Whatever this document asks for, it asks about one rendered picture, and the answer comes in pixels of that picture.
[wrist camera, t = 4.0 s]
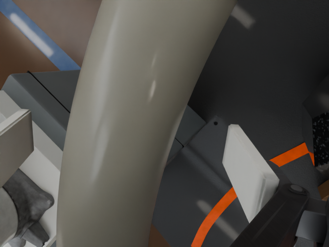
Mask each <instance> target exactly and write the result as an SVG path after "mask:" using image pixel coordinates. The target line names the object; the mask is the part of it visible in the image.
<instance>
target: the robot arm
mask: <svg viewBox="0 0 329 247"><path fill-rule="evenodd" d="M33 151H34V142H33V128H32V115H31V111H30V110H29V109H20V110H19V111H17V112H16V113H15V114H13V115H12V116H10V117H9V118H8V119H6V120H5V121H3V122H2V123H0V247H3V246H4V245H5V244H7V243H9V244H10V246H11V247H24V246H25V243H26V241H28V242H30V243H31V244H33V245H34V246H36V247H43V246H44V245H45V242H48V240H49V236H48V234H47V233H46V231H45V230H44V229H43V227H42V226H41V224H40V223H39V222H38V221H39V220H40V218H41V217H42V215H43V214H44V212H45V211H46V210H48V209H49V208H51V207H52V206H53V205H54V198H53V196H52V195H51V194H49V193H47V192H45V191H44V190H42V189H41V188H40V187H39V186H38V185H37V184H35V183H34V182H33V181H32V180H31V179H30V178H29V177H28V176H27V175H26V174H25V173H24V172H22V171H21V170H20V169H19V167H20V166H21V165H22V163H23V162H24V161H25V160H26V159H27V158H28V157H29V155H30V154H31V153H32V152H33ZM222 163H223V166H224V168H225V170H226V172H227V175H228V177H229V179H230V181H231V183H232V186H233V188H234V190H235V193H236V195H237V197H238V199H239V201H240V204H241V206H242V208H243V210H244V213H245V215H246V217H247V219H248V222H249V224H248V225H247V227H246V228H245V229H244V230H243V231H242V232H241V234H240V235H239V236H238V237H237V238H236V239H235V241H234V242H233V243H232V244H231V245H230V246H229V247H295V245H296V242H297V239H298V237H299V238H303V239H307V240H311V241H314V247H329V197H328V200H327V201H324V200H320V199H316V198H311V197H310V192H309V191H308V190H307V189H306V188H304V187H302V186H300V185H296V184H292V182H291V181H290V180H289V179H288V177H287V176H286V175H284V173H283V171H282V170H281V169H280V168H279V166H278V165H277V164H275V163H273V162H272V161H267V160H264V158H263V157H262V156H261V154H260V153H259V152H258V150H257V149H256V148H255V146H254V145H253V143H252V142H251V141H250V139H249V138H248V137H247V135H246V134H245V133H244V131H243V130H242V129H241V127H240V126H239V125H238V124H231V125H229V127H228V133H227V138H226V144H225V149H224V155H223V161H222Z"/></svg>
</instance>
